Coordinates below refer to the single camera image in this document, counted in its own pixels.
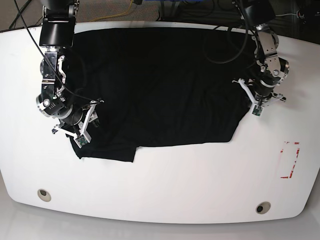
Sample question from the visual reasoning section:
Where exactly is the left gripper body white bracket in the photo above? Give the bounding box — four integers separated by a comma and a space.
232, 78, 287, 114

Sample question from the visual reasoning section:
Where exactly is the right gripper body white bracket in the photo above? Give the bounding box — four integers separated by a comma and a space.
51, 101, 97, 143

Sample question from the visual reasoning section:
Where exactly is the black t-shirt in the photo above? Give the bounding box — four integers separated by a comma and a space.
66, 27, 256, 162

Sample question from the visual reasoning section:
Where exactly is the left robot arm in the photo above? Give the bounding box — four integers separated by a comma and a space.
235, 0, 290, 117

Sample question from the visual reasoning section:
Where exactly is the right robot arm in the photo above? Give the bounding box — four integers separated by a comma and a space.
36, 0, 103, 148

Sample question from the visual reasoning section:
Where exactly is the red tape rectangle marking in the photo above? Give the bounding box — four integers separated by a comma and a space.
277, 141, 301, 179

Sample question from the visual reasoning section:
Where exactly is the left table grommet hole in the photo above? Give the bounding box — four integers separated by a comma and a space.
37, 189, 52, 202

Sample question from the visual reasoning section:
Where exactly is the table grommet hole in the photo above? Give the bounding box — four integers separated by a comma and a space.
255, 201, 271, 215
37, 189, 52, 202

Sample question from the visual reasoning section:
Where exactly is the right table grommet hole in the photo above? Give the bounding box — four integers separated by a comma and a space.
255, 201, 271, 215

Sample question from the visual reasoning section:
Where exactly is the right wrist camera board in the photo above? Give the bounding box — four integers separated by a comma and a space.
73, 135, 91, 149

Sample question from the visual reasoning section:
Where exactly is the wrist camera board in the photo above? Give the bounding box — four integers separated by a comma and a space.
73, 135, 91, 149
251, 104, 264, 117

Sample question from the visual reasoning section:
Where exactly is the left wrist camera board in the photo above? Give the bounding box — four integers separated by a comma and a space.
251, 104, 264, 117

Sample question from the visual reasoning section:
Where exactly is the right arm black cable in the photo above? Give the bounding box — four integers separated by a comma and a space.
12, 0, 103, 106

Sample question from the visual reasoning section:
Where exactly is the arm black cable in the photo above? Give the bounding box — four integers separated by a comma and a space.
203, 0, 261, 76
12, 0, 103, 106

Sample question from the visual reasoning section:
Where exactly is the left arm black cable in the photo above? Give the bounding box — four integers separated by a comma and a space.
203, 0, 261, 76

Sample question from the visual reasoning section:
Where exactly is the yellow cable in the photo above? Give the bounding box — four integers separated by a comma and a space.
91, 0, 133, 23

